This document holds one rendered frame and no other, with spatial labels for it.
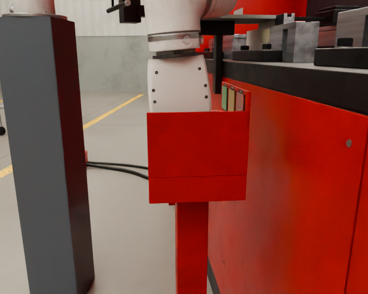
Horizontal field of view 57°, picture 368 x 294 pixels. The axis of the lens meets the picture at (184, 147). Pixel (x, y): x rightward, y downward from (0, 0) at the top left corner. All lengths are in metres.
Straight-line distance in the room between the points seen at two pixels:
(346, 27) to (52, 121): 0.85
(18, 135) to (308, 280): 0.94
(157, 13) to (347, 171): 0.34
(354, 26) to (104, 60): 8.12
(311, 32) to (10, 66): 0.85
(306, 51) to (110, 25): 7.84
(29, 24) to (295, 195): 0.88
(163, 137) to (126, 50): 7.99
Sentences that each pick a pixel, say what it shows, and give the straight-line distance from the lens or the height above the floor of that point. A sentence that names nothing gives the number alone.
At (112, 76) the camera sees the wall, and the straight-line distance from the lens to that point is 8.62.
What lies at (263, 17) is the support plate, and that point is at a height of 0.99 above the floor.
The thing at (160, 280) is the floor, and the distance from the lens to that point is 1.50.
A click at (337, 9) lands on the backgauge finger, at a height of 1.02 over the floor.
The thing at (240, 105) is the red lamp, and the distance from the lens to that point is 0.57.
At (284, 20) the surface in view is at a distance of 1.01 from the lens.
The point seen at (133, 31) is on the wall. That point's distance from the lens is 8.47.
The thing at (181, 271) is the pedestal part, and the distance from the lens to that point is 0.72.
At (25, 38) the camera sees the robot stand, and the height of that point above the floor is 0.94.
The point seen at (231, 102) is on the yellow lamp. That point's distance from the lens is 0.63.
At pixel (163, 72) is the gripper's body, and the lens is 0.54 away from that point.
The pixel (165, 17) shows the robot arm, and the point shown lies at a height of 0.95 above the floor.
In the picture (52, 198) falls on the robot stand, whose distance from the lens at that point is 1.23.
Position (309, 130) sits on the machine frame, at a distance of 0.55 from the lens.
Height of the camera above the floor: 0.90
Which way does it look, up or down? 15 degrees down
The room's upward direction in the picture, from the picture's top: straight up
